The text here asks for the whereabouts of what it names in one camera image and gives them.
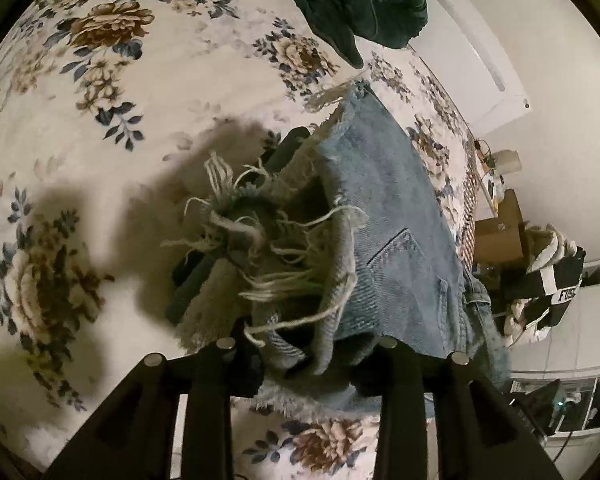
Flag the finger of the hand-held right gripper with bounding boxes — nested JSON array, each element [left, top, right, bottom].
[[259, 127, 313, 182]]

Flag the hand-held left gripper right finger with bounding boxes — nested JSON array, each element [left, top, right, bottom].
[[352, 337, 564, 480]]

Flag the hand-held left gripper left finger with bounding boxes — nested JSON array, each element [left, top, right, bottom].
[[45, 319, 267, 480]]

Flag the blue denim frayed pants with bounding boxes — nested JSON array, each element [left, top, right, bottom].
[[162, 82, 514, 423]]

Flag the floral bed sheet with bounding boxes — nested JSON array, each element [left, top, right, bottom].
[[0, 0, 487, 480]]

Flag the brown cardboard box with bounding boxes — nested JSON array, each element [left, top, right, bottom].
[[474, 189, 527, 267]]

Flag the black and white jacket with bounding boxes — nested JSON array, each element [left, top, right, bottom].
[[500, 225, 587, 347]]

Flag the white door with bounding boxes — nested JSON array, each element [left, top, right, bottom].
[[405, 0, 532, 136]]

